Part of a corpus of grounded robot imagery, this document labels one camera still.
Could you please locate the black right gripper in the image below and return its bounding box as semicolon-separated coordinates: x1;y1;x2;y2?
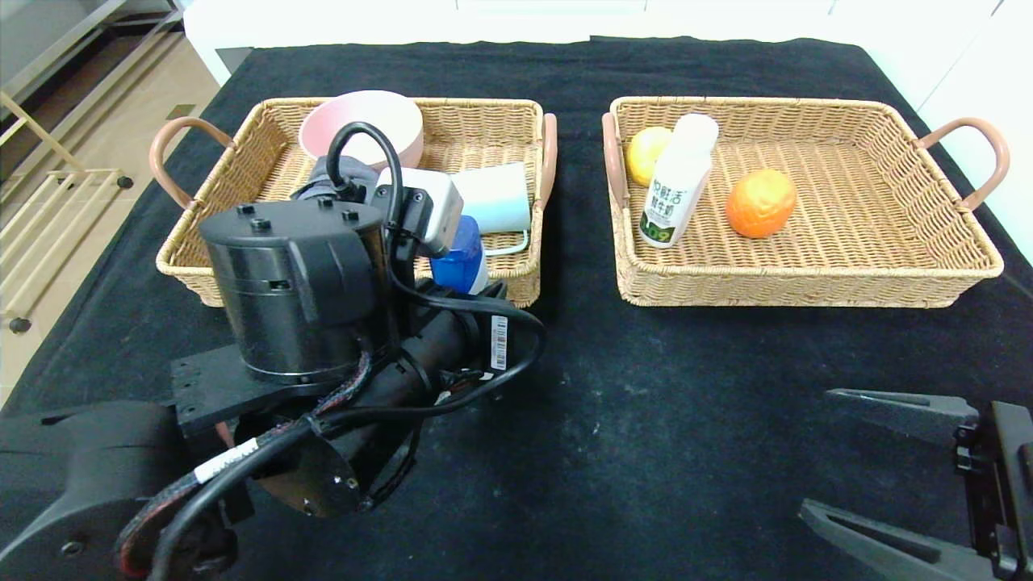
797;387;1033;581

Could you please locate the orange fruit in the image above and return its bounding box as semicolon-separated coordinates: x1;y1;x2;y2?
726;168;798;239

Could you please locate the white milk bottle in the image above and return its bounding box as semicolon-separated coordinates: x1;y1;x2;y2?
638;113;720;249

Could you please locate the yellow pear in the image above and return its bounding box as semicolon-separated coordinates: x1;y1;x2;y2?
626;126;675;188

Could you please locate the white shampoo bottle blue cap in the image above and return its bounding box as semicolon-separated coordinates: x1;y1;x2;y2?
429;215;490;296

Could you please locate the grey cloth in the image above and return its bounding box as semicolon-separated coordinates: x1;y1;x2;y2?
291;156;382;203

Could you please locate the black tablecloth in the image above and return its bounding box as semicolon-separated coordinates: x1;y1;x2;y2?
0;36;1033;581

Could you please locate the pink bowl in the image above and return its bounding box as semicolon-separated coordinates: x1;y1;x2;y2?
299;90;424;172

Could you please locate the wooden rack on wheels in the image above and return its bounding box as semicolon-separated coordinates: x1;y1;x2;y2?
0;89;134;336

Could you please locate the wicker basket with pink handles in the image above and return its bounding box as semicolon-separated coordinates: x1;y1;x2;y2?
149;98;559;311
601;97;1011;310

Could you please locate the pale mint cup with handle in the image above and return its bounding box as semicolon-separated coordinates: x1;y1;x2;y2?
450;163;533;257

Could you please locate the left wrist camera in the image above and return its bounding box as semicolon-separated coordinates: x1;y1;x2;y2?
378;167;466;257

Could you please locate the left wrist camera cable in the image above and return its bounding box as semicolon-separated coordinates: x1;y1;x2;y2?
121;121;547;581

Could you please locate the grey metal shelf frame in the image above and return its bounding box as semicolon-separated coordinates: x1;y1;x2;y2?
0;0;188;106

